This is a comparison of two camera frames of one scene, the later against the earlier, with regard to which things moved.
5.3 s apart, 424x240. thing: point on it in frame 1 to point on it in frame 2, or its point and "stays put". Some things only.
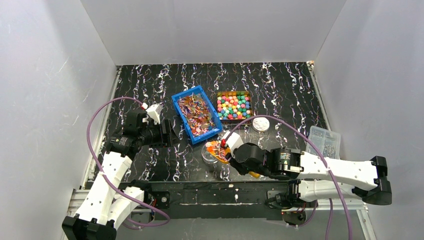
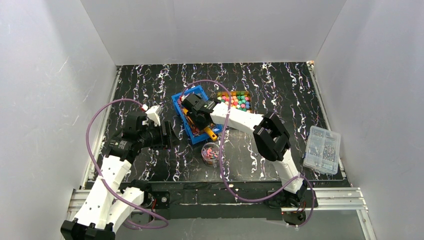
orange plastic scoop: x=216 y=149 to x=207 y=130
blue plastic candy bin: x=197 y=114 stays put
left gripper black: x=168 y=133 stays put
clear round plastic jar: x=207 y=157 stays put
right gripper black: x=236 y=162 to x=201 y=120
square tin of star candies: x=233 y=106 stays put
